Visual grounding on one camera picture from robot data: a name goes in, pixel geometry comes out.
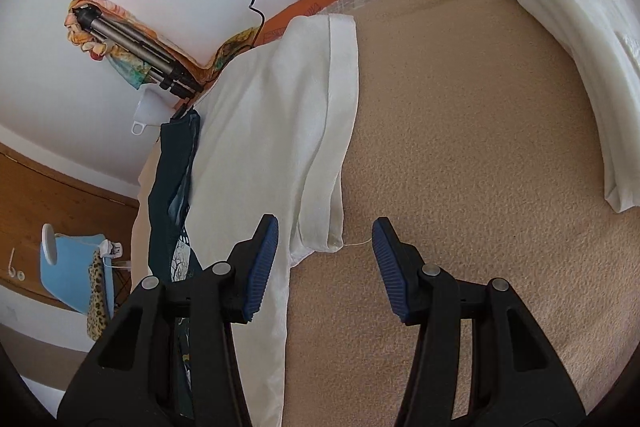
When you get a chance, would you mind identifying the white plastic scoop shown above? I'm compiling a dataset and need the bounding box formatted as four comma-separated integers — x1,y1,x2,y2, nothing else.
131,88,173,136

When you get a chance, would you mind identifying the silver folded tripod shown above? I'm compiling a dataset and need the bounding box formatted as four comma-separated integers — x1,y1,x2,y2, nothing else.
70,6,206,98

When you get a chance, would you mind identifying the leopard print cloth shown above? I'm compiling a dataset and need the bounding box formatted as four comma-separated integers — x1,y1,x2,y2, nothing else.
86,252,114,341

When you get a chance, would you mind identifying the teal and white printed garment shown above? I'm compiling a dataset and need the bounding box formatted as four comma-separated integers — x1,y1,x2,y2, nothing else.
147,109,203,423

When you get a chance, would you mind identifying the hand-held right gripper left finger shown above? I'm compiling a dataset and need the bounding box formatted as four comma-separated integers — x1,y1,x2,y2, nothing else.
56,213,280,427

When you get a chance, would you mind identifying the orange floral bed sheet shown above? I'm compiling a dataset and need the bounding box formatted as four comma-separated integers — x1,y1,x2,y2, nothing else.
200,0,621,82

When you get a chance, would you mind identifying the white shirt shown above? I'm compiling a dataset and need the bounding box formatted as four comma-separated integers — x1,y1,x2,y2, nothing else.
187,13,361,427

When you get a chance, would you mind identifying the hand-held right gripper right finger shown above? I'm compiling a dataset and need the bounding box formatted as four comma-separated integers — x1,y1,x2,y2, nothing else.
371,217,587,427

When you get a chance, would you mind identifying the cream white folded cloth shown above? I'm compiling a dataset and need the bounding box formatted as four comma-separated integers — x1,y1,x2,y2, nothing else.
487,0,640,214

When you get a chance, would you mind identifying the white cord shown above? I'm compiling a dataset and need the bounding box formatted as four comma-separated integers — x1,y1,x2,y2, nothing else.
7,247,27,281

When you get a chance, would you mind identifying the colourful floral cloth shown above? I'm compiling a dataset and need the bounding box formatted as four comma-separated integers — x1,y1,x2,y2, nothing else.
63,0,211,88

